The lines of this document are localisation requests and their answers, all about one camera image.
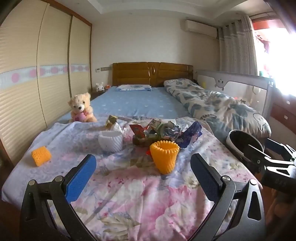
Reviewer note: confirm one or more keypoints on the pink floral blanket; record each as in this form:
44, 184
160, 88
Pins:
138, 197

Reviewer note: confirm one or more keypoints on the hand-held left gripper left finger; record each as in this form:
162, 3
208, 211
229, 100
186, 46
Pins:
81, 178

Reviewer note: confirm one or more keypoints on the blue white pillow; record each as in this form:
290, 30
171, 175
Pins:
134, 87

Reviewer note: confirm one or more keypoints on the orange sponge block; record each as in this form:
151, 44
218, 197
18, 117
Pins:
41, 156

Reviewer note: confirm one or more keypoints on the blue white wrapper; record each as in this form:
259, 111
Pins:
171, 132

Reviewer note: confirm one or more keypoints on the white quilt blue print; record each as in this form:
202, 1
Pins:
208, 104

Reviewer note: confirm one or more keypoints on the long wall switch panel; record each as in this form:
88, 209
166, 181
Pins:
106, 68

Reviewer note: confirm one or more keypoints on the cream teddy bear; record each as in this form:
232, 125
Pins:
79, 104

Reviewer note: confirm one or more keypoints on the red brown drawer dresser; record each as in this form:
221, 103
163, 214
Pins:
284, 111

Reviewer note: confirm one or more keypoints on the brown snack wrapper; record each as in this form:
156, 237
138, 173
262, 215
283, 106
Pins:
141, 141

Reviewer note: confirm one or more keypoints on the orange knitted cup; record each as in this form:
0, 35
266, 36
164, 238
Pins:
164, 160

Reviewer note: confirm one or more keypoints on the white knitted cup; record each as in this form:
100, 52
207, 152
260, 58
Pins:
110, 142

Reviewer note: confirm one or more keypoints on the grey patterned curtain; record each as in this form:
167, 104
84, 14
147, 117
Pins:
235, 51

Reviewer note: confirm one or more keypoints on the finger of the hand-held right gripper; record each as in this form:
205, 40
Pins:
275, 144
257, 153

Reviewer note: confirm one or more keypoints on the blue dotted bed sheet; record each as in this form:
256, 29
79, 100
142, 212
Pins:
138, 102

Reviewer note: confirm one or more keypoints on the black waste bin white rim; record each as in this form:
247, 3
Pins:
238, 143

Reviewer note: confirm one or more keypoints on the red hanging cloth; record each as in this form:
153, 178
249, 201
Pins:
263, 37

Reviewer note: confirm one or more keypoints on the dark wooden nightstand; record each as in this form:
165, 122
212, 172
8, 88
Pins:
97, 93

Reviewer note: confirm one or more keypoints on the gold wrapper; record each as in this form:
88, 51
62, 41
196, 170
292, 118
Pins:
111, 119

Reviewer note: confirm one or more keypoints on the grey mesh bed guard rail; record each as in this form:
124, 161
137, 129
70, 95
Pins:
231, 78

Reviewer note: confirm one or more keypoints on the beige sliding door wardrobe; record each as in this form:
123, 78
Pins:
23, 92

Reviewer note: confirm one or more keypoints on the white round device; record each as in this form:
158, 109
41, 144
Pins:
256, 90

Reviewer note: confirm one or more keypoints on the dark blue wrapper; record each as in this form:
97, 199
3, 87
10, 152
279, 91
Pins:
192, 134

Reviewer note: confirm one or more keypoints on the white wall air conditioner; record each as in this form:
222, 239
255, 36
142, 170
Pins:
200, 27

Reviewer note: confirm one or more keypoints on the white rabbit toy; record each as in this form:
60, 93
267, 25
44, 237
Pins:
100, 87

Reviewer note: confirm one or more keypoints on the wooden headboard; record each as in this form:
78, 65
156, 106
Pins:
134, 74

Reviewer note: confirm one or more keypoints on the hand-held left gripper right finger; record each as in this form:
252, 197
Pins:
205, 178

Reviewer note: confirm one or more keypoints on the white paper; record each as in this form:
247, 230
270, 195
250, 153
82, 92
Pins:
116, 127

